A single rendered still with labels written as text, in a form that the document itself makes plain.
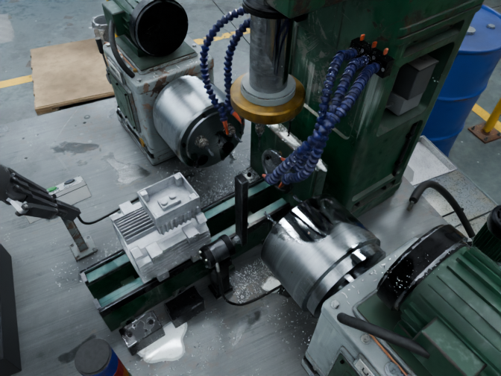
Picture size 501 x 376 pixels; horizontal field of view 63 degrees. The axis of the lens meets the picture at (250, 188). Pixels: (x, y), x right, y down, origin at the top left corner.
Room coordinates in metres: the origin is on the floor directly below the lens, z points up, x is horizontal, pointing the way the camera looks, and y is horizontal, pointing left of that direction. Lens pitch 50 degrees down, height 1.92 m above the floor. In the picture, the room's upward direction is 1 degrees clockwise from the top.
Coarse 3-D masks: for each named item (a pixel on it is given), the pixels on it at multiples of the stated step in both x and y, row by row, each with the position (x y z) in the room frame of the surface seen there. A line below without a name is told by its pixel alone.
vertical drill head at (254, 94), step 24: (264, 0) 0.76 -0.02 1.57; (264, 24) 0.76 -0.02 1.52; (288, 24) 0.77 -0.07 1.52; (264, 48) 0.76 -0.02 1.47; (288, 48) 0.78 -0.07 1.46; (264, 72) 0.76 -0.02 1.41; (288, 72) 0.79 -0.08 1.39; (240, 96) 0.78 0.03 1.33; (264, 96) 0.75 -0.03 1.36; (288, 96) 0.76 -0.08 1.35; (264, 120) 0.72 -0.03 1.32; (288, 120) 0.73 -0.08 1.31
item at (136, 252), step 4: (112, 216) 0.60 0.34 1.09; (116, 216) 0.60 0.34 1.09; (196, 216) 0.61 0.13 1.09; (200, 216) 0.61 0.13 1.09; (204, 216) 0.61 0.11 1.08; (112, 220) 0.59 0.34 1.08; (196, 220) 0.61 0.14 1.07; (200, 220) 0.60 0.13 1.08; (204, 220) 0.60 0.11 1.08; (200, 224) 0.59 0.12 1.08; (132, 248) 0.51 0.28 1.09; (136, 248) 0.51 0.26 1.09; (132, 252) 0.50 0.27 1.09; (136, 252) 0.50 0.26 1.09; (140, 252) 0.50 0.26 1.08; (132, 256) 0.50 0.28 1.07; (136, 256) 0.49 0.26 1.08; (140, 256) 0.50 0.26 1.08; (148, 280) 0.50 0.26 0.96
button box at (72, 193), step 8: (80, 176) 0.76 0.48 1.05; (72, 184) 0.71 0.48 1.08; (80, 184) 0.71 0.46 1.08; (56, 192) 0.68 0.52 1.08; (64, 192) 0.69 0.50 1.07; (72, 192) 0.69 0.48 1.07; (80, 192) 0.70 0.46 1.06; (88, 192) 0.71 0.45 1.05; (64, 200) 0.67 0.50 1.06; (72, 200) 0.68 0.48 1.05; (80, 200) 0.69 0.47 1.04; (32, 216) 0.62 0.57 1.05
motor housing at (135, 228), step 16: (144, 208) 0.62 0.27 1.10; (128, 224) 0.56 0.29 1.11; (144, 224) 0.57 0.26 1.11; (128, 240) 0.52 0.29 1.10; (144, 240) 0.54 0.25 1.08; (160, 240) 0.55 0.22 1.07; (176, 240) 0.55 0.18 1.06; (208, 240) 0.58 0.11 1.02; (128, 256) 0.57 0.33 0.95; (144, 256) 0.51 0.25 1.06; (176, 256) 0.53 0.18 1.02; (144, 272) 0.48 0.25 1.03
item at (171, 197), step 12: (168, 180) 0.68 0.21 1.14; (180, 180) 0.69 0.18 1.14; (156, 192) 0.66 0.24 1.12; (168, 192) 0.66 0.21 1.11; (180, 192) 0.66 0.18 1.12; (192, 192) 0.65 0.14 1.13; (144, 204) 0.61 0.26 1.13; (156, 204) 0.62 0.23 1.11; (168, 204) 0.61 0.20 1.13; (180, 204) 0.60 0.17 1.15; (192, 204) 0.61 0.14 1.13; (156, 216) 0.56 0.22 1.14; (168, 216) 0.58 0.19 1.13; (180, 216) 0.59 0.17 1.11; (192, 216) 0.61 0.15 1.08; (168, 228) 0.57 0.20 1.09
